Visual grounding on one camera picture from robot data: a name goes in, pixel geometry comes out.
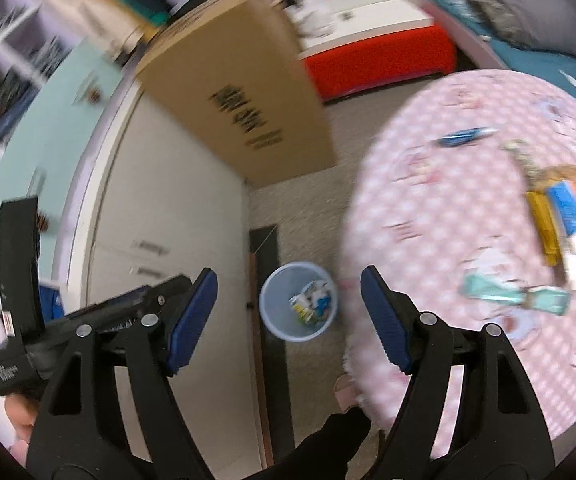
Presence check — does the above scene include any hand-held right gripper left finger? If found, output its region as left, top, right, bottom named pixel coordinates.
left=27, top=267, right=219, bottom=480

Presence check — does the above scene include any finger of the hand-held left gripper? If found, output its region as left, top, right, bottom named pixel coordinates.
left=0, top=197, right=45, bottom=346
left=63, top=274, right=196, bottom=336

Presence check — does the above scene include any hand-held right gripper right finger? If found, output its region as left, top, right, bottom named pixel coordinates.
left=359, top=265, right=556, bottom=480

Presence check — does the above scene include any white paper carton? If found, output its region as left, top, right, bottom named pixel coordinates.
left=303, top=282, right=335, bottom=320

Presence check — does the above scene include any blue plastic waste bin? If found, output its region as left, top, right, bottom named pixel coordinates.
left=259, top=261, right=339, bottom=342

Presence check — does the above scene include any yellow green packet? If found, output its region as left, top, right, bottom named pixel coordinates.
left=289, top=294, right=319, bottom=324

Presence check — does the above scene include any teal wrapper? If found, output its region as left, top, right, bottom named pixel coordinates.
left=460, top=270, right=573, bottom=317

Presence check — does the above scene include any yellow box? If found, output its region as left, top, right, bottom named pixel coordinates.
left=526, top=190, right=566, bottom=267

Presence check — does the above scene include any blue pen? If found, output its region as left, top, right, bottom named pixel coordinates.
left=438, top=126, right=499, bottom=148

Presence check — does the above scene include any beige wrapper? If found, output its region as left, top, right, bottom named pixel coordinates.
left=500, top=140, right=543, bottom=181

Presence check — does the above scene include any blue and white box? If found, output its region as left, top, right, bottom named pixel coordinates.
left=548, top=182, right=576, bottom=238

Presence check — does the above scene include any brown paper scrap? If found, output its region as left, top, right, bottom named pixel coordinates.
left=532, top=164, right=576, bottom=187

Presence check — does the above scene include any person's left hand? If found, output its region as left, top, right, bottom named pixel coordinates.
left=3, top=392, right=39, bottom=443

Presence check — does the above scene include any blue shopping bag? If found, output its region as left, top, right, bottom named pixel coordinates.
left=38, top=282, right=66, bottom=323

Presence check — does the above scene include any pink slipper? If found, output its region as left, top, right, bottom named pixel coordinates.
left=334, top=374, right=369, bottom=413

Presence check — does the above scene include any white and teal wardrobe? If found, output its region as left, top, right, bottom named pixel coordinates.
left=0, top=0, right=251, bottom=461

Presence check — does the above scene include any dark wooden board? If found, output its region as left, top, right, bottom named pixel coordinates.
left=248, top=226, right=296, bottom=466

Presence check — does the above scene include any pink checked tablecloth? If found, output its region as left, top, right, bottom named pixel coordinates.
left=340, top=69, right=576, bottom=453

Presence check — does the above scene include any person's black trouser leg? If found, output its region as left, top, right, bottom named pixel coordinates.
left=248, top=406, right=373, bottom=480

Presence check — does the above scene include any pile of dark folded clothes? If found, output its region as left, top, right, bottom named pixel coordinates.
left=0, top=67, right=39, bottom=131

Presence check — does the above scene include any tall cardboard box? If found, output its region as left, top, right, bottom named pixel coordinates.
left=135, top=0, right=339, bottom=188

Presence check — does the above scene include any red bench with white top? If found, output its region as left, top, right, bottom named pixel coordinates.
left=298, top=0, right=458, bottom=103

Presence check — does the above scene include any blue printed bedsheet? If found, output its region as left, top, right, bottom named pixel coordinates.
left=415, top=0, right=576, bottom=126

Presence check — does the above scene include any white plastic bag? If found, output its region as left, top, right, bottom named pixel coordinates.
left=298, top=0, right=336, bottom=38

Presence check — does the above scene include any grey quilt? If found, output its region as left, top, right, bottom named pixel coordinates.
left=432, top=0, right=576, bottom=63

